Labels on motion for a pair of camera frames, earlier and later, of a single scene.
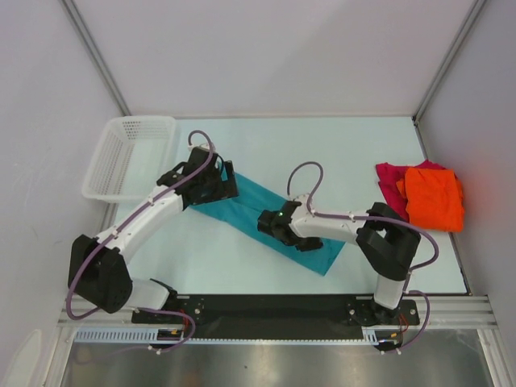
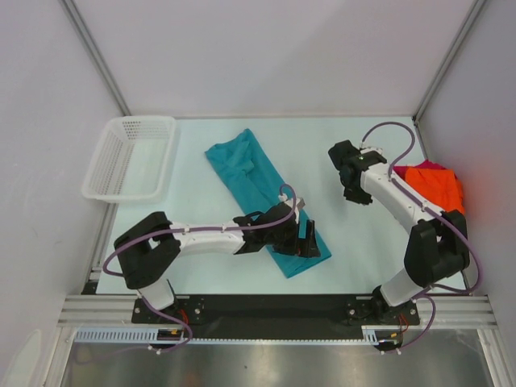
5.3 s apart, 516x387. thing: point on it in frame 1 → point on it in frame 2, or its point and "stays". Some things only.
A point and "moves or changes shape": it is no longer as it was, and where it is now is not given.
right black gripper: (314, 243) → (363, 198)
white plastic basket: (132, 153) stays
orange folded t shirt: (434, 199) stays
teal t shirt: (239, 213) moves or changes shape
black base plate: (279, 315) stays
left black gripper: (225, 189) → (301, 247)
